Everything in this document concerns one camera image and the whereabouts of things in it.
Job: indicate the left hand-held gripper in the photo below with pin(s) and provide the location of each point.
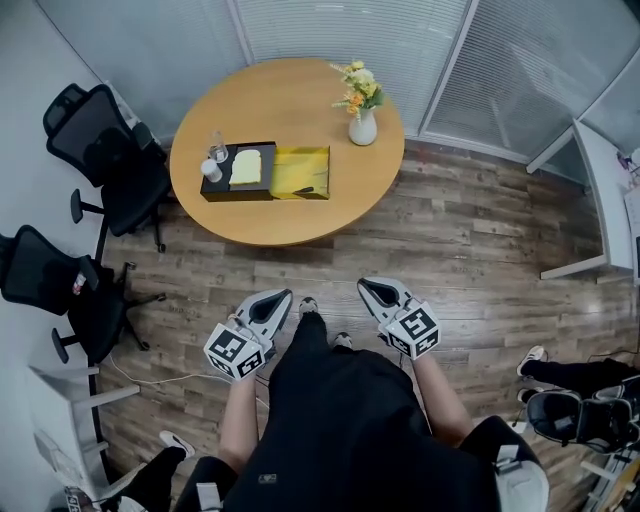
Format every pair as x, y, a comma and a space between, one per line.
232, 352

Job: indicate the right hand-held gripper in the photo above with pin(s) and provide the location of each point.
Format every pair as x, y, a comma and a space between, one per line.
414, 330

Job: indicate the yellow box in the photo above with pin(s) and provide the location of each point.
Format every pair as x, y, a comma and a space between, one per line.
300, 165

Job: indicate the person's right forearm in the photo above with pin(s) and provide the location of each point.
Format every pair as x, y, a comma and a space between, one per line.
440, 405

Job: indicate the person's left forearm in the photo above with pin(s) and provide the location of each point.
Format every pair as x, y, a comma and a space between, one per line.
240, 425

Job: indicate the black tray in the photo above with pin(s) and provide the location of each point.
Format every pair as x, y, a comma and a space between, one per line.
215, 194

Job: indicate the person's left shoe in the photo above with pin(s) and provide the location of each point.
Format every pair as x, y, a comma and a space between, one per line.
309, 305

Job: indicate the person's right shoe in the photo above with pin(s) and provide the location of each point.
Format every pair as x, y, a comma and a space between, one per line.
343, 340

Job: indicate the round wooden table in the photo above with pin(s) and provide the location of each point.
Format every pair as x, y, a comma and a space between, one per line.
300, 225

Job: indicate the person's black clothing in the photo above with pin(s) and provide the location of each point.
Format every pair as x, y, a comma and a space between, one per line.
350, 425

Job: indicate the slice of bread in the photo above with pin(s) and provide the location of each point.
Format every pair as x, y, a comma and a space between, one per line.
245, 167

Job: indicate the white cup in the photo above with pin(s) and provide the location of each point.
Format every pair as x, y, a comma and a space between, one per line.
211, 170

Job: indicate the white ribbed vase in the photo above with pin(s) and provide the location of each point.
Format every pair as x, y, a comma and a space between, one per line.
362, 130

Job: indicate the clear glass bottle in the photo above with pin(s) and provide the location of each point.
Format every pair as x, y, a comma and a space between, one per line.
218, 146

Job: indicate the black mesh office chair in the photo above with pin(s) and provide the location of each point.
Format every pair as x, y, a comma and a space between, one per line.
125, 185
40, 270

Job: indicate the small red white bottle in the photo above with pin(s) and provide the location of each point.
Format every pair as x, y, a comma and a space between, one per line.
78, 284

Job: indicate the yellow flower bouquet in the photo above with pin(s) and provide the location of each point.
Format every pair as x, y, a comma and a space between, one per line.
361, 87

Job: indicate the white desk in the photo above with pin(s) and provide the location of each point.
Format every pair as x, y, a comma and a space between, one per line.
600, 175
65, 395

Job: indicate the black and grey equipment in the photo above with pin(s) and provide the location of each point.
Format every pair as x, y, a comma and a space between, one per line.
580, 420

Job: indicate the white appliance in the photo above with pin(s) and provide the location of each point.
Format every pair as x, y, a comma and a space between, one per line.
634, 225

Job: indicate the small desk items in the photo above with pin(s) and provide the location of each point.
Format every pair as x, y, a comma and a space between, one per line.
629, 162

